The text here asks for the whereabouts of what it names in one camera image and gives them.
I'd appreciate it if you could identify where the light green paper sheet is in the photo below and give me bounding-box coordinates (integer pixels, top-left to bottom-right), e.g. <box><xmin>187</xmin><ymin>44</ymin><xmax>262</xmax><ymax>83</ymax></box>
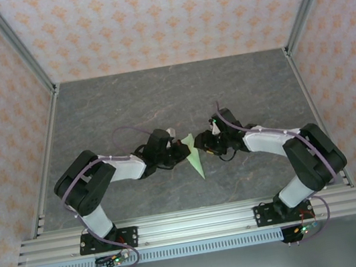
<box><xmin>179</xmin><ymin>132</ymin><xmax>207</xmax><ymax>183</ymax></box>

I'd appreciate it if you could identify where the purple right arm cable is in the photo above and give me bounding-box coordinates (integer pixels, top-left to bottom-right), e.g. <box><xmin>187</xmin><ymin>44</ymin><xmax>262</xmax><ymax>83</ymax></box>
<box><xmin>213</xmin><ymin>83</ymin><xmax>347</xmax><ymax>254</ymax></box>

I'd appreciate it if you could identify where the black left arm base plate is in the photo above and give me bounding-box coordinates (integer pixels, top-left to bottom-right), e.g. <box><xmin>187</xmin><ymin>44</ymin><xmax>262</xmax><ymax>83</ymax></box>
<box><xmin>77</xmin><ymin>226</ymin><xmax>141</xmax><ymax>257</ymax></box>

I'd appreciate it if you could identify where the slotted grey cable duct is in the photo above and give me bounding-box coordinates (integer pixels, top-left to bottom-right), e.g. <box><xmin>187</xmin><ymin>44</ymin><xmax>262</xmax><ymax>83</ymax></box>
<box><xmin>43</xmin><ymin>229</ymin><xmax>284</xmax><ymax>267</ymax></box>

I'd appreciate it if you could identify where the aluminium mounting rail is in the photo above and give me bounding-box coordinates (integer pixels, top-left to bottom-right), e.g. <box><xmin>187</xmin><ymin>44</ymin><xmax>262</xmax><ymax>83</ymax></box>
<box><xmin>13</xmin><ymin>183</ymin><xmax>356</xmax><ymax>267</ymax></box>

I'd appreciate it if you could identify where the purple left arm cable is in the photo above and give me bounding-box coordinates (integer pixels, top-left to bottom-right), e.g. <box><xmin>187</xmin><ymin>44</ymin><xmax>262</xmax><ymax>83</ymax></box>
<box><xmin>50</xmin><ymin>122</ymin><xmax>178</xmax><ymax>267</ymax></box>

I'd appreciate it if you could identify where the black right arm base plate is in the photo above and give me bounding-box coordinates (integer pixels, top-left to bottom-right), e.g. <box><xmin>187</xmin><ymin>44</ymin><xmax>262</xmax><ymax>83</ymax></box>
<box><xmin>252</xmin><ymin>196</ymin><xmax>316</xmax><ymax>230</ymax></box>

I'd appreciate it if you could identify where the circuit board with LEDs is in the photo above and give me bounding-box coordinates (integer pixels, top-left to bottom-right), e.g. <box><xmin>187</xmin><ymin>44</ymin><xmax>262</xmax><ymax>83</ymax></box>
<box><xmin>94</xmin><ymin>251</ymin><xmax>131</xmax><ymax>267</ymax></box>
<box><xmin>292</xmin><ymin>221</ymin><xmax>320</xmax><ymax>237</ymax></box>

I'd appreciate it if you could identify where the aluminium table side rail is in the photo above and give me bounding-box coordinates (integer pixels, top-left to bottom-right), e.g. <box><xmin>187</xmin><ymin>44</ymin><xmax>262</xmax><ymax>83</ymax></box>
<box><xmin>8</xmin><ymin>90</ymin><xmax>82</xmax><ymax>239</ymax></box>
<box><xmin>284</xmin><ymin>48</ymin><xmax>356</xmax><ymax>195</ymax></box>

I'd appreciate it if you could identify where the aluminium frame post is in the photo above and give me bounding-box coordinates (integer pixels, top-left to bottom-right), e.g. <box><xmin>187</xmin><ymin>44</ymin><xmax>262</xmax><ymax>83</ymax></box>
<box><xmin>0</xmin><ymin>0</ymin><xmax>59</xmax><ymax>103</ymax></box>
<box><xmin>275</xmin><ymin>0</ymin><xmax>353</xmax><ymax>58</ymax></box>

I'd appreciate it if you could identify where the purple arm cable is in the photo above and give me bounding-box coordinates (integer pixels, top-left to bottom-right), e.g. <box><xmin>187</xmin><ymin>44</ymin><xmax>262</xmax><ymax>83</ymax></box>
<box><xmin>50</xmin><ymin>122</ymin><xmax>178</xmax><ymax>267</ymax></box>
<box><xmin>213</xmin><ymin>83</ymin><xmax>347</xmax><ymax>254</ymax></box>

